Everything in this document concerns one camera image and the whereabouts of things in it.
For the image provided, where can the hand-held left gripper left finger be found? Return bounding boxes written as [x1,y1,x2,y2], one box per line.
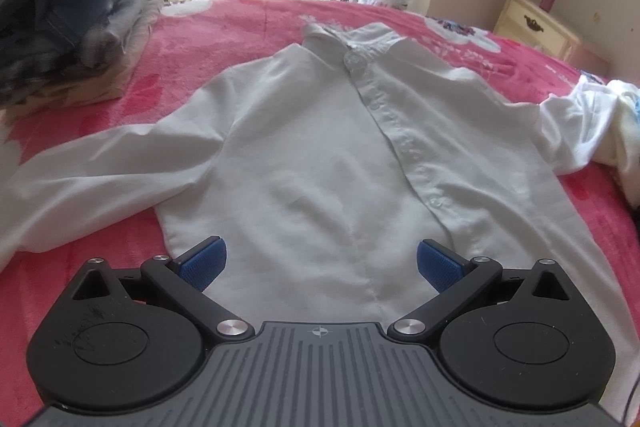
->
[71,235,256,343]

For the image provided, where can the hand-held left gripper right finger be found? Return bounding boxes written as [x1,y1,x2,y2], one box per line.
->
[388,238,573,343]

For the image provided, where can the white button shirt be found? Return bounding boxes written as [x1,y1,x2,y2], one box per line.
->
[0,22,627,339]

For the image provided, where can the stack of folded dark clothes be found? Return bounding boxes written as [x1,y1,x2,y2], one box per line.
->
[0,34,123,108]

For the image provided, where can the cream garment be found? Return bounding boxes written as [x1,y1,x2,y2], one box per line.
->
[602,78,640,198]

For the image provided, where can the pink floral blanket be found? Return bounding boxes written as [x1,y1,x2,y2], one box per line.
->
[0,0,640,427]

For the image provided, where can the cream nightstand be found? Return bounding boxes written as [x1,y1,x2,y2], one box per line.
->
[492,0,612,76]

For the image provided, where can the blue folded jeans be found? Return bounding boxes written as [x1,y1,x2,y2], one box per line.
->
[47,0,154,68]

